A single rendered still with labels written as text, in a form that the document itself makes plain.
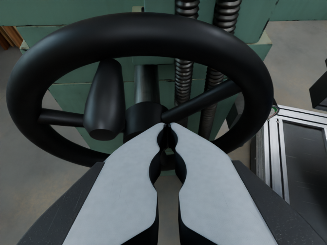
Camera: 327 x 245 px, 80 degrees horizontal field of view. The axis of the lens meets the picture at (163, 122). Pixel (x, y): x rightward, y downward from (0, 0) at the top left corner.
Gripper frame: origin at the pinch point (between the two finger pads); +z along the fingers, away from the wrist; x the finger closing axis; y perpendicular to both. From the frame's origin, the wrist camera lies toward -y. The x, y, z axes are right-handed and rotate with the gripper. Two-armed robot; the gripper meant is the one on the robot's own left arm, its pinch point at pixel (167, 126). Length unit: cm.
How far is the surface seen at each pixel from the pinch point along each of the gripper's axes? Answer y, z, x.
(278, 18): -4.5, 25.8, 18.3
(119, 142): 32, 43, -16
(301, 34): 16, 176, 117
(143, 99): 3.5, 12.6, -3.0
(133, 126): 4.9, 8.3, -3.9
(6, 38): 10, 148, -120
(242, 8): -6.1, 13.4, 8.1
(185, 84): 2.6, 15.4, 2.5
